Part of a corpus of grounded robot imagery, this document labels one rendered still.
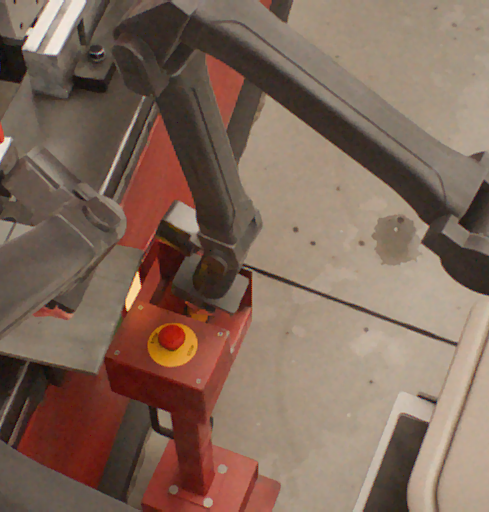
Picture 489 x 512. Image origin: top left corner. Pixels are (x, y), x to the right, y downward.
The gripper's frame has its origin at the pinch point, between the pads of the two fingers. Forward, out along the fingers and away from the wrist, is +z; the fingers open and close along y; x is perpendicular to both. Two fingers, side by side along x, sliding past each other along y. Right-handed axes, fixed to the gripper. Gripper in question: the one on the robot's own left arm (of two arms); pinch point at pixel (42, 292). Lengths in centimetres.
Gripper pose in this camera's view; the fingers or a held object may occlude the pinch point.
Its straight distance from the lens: 109.6
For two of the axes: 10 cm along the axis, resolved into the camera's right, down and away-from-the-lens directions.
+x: 8.4, 4.8, 2.6
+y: -2.7, 7.8, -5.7
